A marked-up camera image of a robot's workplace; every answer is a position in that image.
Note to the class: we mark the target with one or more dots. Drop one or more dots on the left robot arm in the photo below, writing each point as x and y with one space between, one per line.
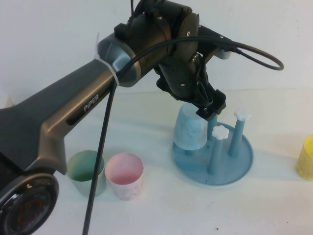
73 98

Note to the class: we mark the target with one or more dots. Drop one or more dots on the blue cup stand white caps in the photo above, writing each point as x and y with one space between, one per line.
220 176

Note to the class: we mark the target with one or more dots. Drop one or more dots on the green plastic cup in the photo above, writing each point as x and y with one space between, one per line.
80 166

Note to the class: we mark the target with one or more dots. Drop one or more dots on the white zip tie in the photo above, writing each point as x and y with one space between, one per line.
107 67

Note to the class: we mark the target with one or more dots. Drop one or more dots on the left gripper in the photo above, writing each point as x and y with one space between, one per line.
181 78

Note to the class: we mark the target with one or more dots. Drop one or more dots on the yellow plastic cup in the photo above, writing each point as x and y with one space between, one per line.
305 161

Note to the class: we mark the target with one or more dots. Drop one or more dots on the pink plastic cup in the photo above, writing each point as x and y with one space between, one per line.
124 171

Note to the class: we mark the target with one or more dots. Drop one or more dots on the light blue plastic cup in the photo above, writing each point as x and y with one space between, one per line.
188 132

